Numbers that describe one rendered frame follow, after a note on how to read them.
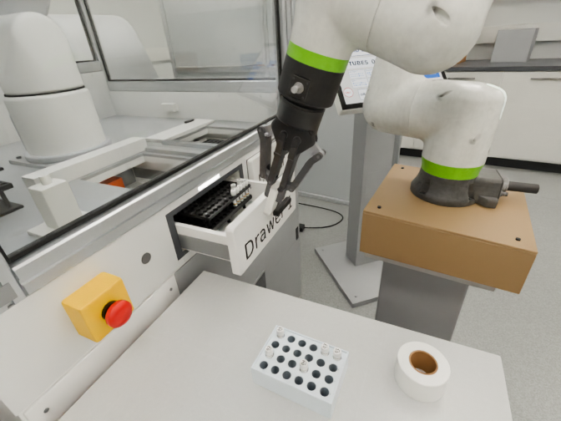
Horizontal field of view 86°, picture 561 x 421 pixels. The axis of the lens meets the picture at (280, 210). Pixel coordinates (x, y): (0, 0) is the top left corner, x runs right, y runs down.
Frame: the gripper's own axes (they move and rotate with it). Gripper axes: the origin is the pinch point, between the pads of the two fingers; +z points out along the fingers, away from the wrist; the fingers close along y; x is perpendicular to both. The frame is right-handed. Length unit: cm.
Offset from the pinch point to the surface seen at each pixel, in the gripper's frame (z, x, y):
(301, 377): 8.3, -24.1, 18.9
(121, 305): 8.1, -29.5, -8.7
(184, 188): 4.2, -5.1, -17.3
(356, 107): -2, 76, -1
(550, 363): 58, 65, 115
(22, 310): 6.7, -37.2, -16.7
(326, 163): 71, 173, -17
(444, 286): 13.1, 17.7, 43.1
